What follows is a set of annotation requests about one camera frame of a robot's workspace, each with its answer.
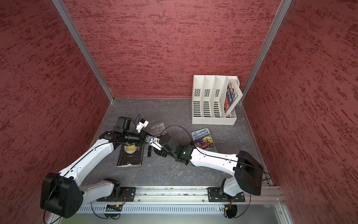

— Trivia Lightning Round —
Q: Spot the black lipstick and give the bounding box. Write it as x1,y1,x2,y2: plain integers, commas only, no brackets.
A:
147,146,152,158

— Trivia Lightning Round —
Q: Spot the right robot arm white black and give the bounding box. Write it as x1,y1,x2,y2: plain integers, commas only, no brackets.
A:
146,134,264,197

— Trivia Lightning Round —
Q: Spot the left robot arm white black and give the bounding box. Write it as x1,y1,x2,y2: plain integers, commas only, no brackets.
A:
40,117,148,218

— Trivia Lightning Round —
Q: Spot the clear acrylic lipstick organizer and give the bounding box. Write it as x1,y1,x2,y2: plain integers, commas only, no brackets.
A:
146,122,166,137

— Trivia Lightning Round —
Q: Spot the white file organizer rack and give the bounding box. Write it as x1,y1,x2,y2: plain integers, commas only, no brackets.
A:
192,75,240,126

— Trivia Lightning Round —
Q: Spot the black Maugham book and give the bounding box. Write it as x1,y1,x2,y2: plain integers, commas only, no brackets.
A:
117,145,144,167

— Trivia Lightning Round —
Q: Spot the blue Treehouse book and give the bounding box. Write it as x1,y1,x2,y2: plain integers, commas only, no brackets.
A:
191,128,217,153

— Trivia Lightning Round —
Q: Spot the colourful book in rack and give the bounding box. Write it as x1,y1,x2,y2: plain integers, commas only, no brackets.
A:
224,79,243,117

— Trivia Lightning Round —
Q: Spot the left corner aluminium profile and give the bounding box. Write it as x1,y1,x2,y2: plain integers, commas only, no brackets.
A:
52,0,115,103

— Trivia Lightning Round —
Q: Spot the corner aluminium profile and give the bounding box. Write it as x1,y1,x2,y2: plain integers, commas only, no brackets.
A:
52,0,115,103
240,0,292,104

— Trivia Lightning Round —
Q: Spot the right corner aluminium profile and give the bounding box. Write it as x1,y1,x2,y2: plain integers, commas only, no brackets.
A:
240,0,292,104

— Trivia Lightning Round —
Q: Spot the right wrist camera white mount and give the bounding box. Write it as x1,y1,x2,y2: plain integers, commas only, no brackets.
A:
145,135,162,151

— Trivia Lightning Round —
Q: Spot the left base cable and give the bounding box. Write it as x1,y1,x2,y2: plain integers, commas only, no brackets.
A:
90,193,127,220

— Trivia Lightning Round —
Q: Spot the base cable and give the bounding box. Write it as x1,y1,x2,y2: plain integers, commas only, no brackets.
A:
223,193,252,219
90,193,127,220

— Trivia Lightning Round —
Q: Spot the right base cable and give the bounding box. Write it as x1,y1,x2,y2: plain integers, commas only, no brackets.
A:
223,193,252,219

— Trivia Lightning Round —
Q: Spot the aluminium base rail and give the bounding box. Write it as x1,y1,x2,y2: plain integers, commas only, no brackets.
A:
121,185,286,204

